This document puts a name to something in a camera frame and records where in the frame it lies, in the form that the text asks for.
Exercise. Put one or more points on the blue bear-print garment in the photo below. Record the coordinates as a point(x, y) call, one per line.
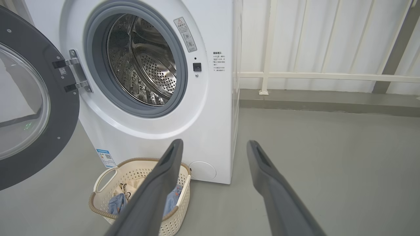
point(171, 200)
point(116, 203)

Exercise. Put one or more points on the grey warning sticker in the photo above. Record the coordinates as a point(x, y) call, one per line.
point(185, 34)

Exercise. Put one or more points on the chrome door hinge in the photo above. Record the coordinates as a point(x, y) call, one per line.
point(78, 72)

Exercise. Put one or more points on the blue patterned cloth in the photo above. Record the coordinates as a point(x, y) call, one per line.
point(133, 186)

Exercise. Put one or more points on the white front-load washing machine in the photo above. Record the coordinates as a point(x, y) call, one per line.
point(210, 114)

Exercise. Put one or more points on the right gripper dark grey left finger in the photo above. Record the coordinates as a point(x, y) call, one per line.
point(151, 203)

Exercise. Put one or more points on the grey metal post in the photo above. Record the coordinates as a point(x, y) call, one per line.
point(390, 62)

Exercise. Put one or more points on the round black washing machine door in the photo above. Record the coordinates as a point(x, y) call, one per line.
point(62, 121)

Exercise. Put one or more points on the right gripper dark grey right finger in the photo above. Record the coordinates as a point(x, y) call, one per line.
point(279, 203)

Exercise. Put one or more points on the blue energy label sticker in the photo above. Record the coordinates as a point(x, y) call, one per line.
point(106, 158)

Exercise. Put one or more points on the cream perforated laundry basket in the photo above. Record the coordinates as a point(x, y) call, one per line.
point(105, 183)

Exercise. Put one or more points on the white metal railing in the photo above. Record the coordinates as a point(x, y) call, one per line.
point(328, 76)

